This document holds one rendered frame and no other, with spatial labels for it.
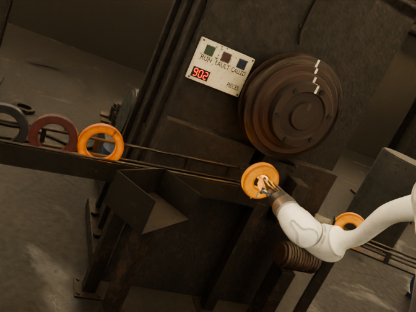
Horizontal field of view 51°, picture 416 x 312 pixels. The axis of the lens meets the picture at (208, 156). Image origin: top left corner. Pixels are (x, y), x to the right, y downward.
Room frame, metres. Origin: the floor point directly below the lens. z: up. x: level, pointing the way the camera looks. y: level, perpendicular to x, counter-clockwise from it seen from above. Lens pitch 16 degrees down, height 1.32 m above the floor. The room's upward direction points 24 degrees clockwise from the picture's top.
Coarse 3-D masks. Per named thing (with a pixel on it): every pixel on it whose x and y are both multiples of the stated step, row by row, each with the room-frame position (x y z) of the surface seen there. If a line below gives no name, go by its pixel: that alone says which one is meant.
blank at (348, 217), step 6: (342, 216) 2.00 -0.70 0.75; (348, 216) 2.00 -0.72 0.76; (354, 216) 1.99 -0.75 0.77; (360, 216) 2.01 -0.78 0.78; (336, 222) 2.01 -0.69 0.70; (342, 222) 2.00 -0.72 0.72; (348, 222) 2.00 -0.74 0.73; (354, 222) 1.99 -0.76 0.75; (360, 222) 1.99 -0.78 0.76; (342, 228) 2.00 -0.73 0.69
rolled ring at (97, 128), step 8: (88, 128) 1.63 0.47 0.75; (96, 128) 1.64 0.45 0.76; (104, 128) 1.65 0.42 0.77; (112, 128) 1.66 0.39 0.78; (80, 136) 1.62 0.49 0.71; (88, 136) 1.63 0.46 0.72; (112, 136) 1.66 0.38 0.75; (120, 136) 1.68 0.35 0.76; (80, 144) 1.62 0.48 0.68; (120, 144) 1.68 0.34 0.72; (80, 152) 1.63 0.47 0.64; (88, 152) 1.66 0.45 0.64; (112, 152) 1.70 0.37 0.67; (120, 152) 1.69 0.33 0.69
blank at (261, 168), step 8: (248, 168) 1.68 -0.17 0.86; (256, 168) 1.66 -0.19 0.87; (264, 168) 1.67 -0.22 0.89; (272, 168) 1.69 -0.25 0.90; (248, 176) 1.66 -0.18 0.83; (256, 176) 1.67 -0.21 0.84; (272, 176) 1.70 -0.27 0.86; (248, 184) 1.67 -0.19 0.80; (248, 192) 1.67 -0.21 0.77; (256, 192) 1.69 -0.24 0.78
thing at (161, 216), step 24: (120, 192) 1.41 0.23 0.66; (144, 192) 1.36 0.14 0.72; (168, 192) 1.62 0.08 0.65; (192, 192) 1.57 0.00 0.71; (120, 216) 1.39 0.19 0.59; (144, 216) 1.34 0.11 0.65; (168, 216) 1.51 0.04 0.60; (144, 240) 1.49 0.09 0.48; (120, 264) 1.50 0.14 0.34; (120, 288) 1.47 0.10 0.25
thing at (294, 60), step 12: (276, 60) 1.91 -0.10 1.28; (288, 60) 1.88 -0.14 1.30; (300, 60) 1.90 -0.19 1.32; (312, 60) 1.92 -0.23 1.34; (264, 72) 1.84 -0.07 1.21; (324, 72) 1.95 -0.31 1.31; (252, 84) 1.87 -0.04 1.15; (336, 84) 1.99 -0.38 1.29; (252, 96) 1.84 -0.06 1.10; (336, 120) 2.03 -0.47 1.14; (252, 132) 1.87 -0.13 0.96; (276, 156) 1.94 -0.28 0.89; (288, 156) 1.97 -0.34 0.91
